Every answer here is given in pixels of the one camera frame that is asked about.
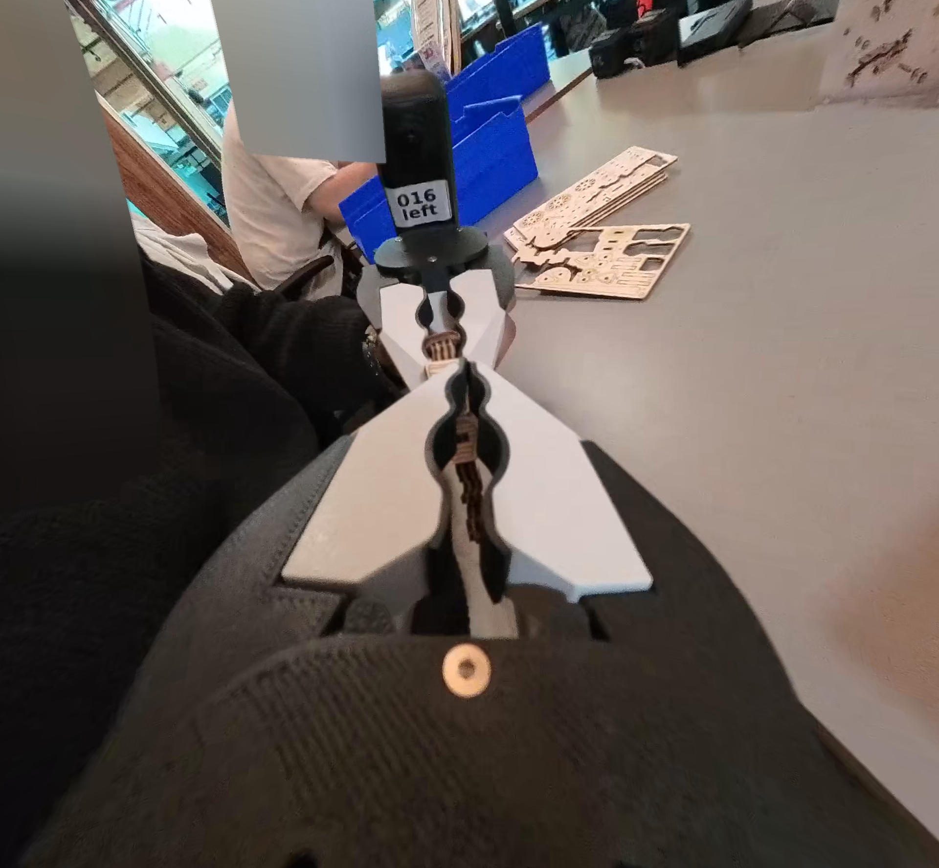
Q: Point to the grey desk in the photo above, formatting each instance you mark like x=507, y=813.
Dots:
x=733, y=442

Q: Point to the cut-out wooden sheet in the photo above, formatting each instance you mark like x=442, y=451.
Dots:
x=587, y=273

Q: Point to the blue plastic bin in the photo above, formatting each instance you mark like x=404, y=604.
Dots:
x=506, y=68
x=491, y=156

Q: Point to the stacked wooden laser-cut sheets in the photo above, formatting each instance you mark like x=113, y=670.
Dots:
x=601, y=193

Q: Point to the wooden beam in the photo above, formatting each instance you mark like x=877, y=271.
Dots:
x=169, y=185

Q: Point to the laser-cut wooden model part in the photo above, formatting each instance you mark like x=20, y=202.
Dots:
x=466, y=442
x=444, y=350

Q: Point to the black device case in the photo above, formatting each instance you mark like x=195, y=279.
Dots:
x=631, y=42

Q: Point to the black box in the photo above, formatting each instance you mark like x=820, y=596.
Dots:
x=715, y=28

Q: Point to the white cloth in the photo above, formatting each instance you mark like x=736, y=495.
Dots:
x=183, y=251

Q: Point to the white patterned panel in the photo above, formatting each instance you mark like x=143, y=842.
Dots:
x=887, y=16

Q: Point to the black flat stand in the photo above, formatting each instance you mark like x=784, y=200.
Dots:
x=792, y=9

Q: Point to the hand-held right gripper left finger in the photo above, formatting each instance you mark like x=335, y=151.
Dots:
x=367, y=508

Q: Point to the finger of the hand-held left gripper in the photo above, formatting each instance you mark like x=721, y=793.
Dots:
x=488, y=317
x=400, y=317

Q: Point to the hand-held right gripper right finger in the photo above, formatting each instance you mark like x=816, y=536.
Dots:
x=565, y=516

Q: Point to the person's left forearm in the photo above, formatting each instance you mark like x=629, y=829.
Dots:
x=293, y=339

